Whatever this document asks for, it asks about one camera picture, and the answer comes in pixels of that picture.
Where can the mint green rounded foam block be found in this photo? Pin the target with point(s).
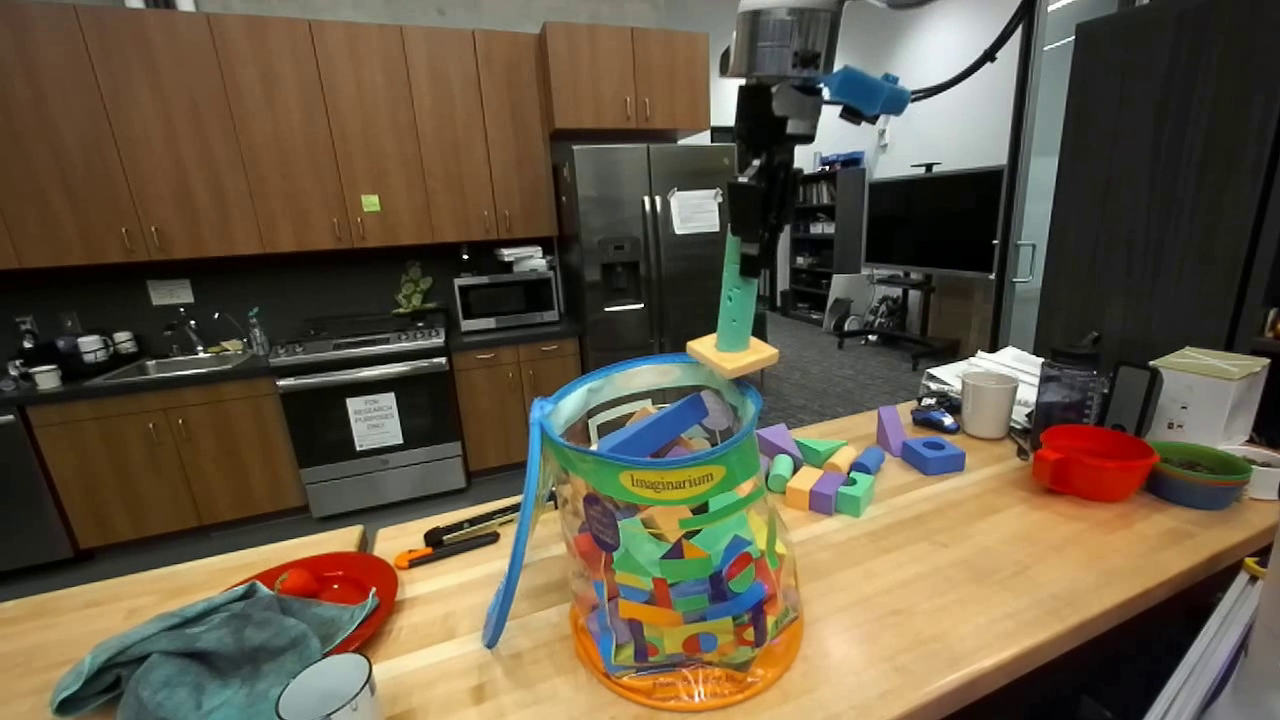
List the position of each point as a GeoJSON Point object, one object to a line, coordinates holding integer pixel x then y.
{"type": "Point", "coordinates": [778, 474]}

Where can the black flat device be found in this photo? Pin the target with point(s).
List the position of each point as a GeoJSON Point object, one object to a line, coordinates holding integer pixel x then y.
{"type": "Point", "coordinates": [1128, 399]}

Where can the green plastic bowl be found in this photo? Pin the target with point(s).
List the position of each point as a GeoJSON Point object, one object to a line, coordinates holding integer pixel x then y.
{"type": "Point", "coordinates": [1200, 463]}

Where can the stainless steel oven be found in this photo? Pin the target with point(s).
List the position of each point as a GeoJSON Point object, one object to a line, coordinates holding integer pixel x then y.
{"type": "Point", "coordinates": [371, 434]}

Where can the blue plastic bowl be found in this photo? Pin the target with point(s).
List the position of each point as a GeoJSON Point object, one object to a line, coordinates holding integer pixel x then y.
{"type": "Point", "coordinates": [1194, 495]}

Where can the white box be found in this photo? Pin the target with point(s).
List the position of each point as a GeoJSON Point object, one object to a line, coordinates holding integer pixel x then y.
{"type": "Point", "coordinates": [1204, 399]}

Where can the green foam cube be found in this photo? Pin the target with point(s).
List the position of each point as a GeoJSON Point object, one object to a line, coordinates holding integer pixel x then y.
{"type": "Point", "coordinates": [859, 495]}

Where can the yellow foam block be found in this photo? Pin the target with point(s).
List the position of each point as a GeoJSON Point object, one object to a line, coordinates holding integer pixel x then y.
{"type": "Point", "coordinates": [800, 491]}

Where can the blue small foam block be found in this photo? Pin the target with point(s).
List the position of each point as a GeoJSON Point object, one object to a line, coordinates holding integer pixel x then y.
{"type": "Point", "coordinates": [869, 463]}

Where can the black mesh container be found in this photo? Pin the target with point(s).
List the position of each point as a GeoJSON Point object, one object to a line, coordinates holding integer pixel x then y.
{"type": "Point", "coordinates": [1068, 395]}

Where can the teal cloth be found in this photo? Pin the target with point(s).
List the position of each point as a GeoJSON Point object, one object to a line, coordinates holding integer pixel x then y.
{"type": "Point", "coordinates": [202, 660]}

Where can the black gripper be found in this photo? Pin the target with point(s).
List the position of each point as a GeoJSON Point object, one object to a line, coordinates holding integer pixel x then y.
{"type": "Point", "coordinates": [768, 133]}

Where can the white paper on oven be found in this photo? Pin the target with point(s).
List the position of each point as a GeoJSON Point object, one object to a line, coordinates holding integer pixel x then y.
{"type": "Point", "coordinates": [373, 420]}

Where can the black television screen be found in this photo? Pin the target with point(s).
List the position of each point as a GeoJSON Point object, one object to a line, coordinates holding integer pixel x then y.
{"type": "Point", "coordinates": [934, 222]}

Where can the black dishwasher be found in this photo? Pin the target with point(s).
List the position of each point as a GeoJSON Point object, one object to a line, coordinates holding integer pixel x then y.
{"type": "Point", "coordinates": [31, 495]}

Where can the purple foam cube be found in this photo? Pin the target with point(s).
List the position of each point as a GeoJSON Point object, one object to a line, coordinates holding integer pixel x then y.
{"type": "Point", "coordinates": [827, 495]}

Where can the dark shelving unit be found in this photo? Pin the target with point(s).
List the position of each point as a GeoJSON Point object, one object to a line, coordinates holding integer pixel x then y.
{"type": "Point", "coordinates": [822, 243]}

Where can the white paper cup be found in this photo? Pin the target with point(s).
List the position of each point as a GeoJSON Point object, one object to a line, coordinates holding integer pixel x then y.
{"type": "Point", "coordinates": [985, 407]}

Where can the orange square foam block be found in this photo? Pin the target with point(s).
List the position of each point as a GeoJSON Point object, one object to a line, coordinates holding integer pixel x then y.
{"type": "Point", "coordinates": [733, 359]}

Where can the white round container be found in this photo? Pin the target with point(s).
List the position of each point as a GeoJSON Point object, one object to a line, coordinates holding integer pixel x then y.
{"type": "Point", "coordinates": [1266, 474]}

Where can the small green plant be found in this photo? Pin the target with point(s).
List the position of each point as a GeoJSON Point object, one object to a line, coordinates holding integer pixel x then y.
{"type": "Point", "coordinates": [414, 288]}

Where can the blue foam block with hole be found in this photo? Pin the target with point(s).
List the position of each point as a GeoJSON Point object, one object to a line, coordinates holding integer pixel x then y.
{"type": "Point", "coordinates": [930, 456]}

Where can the long brown wall cabinets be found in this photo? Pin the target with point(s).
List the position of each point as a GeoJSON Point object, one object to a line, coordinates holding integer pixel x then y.
{"type": "Point", "coordinates": [266, 124]}

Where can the white enamel mug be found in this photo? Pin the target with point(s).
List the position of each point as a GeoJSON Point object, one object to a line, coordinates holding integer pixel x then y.
{"type": "Point", "coordinates": [327, 690]}

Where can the clear bag of foam blocks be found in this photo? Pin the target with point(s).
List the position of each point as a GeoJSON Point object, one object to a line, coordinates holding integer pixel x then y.
{"type": "Point", "coordinates": [665, 562]}

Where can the narrow brown base cabinet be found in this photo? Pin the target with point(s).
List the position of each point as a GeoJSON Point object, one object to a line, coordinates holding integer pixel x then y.
{"type": "Point", "coordinates": [501, 403]}

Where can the silver microwave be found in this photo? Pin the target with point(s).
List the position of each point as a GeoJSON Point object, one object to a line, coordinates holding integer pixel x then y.
{"type": "Point", "coordinates": [506, 303]}

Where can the red bowl left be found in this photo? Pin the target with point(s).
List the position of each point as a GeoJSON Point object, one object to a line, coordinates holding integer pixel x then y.
{"type": "Point", "coordinates": [334, 581]}

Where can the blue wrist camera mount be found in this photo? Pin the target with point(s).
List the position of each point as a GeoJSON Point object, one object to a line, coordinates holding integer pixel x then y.
{"type": "Point", "coordinates": [867, 94]}

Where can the wide brown base cabinet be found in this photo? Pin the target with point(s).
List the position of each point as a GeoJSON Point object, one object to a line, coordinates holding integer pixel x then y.
{"type": "Point", "coordinates": [167, 464]}

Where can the brown cabinet above refrigerator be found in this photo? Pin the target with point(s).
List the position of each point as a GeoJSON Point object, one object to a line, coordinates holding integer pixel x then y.
{"type": "Point", "coordinates": [626, 75]}

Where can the dark blue small object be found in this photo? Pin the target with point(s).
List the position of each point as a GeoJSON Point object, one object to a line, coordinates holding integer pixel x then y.
{"type": "Point", "coordinates": [936, 416]}

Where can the purple tall foam block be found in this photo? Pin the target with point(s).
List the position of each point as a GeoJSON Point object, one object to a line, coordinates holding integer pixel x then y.
{"type": "Point", "coordinates": [891, 431]}

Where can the white paper on refrigerator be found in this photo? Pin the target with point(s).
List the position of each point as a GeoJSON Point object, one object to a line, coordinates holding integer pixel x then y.
{"type": "Point", "coordinates": [695, 208]}

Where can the green sticker on cabinet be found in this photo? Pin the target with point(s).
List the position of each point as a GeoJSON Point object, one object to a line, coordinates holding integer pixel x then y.
{"type": "Point", "coordinates": [371, 200]}

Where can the red plastic bowl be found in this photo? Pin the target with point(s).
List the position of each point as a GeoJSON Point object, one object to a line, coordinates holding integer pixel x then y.
{"type": "Point", "coordinates": [1088, 464]}

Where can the kitchen sink with faucet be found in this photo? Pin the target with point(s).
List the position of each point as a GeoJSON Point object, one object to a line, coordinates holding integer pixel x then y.
{"type": "Point", "coordinates": [174, 359]}

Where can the stainless steel refrigerator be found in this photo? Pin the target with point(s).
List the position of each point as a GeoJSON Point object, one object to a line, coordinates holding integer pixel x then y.
{"type": "Point", "coordinates": [645, 255]}

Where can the white wall outlet plate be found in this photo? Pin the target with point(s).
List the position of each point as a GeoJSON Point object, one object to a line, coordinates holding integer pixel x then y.
{"type": "Point", "coordinates": [171, 293]}

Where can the orange and black hand tool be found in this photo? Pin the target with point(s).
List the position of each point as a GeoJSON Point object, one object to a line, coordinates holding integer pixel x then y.
{"type": "Point", "coordinates": [454, 536]}

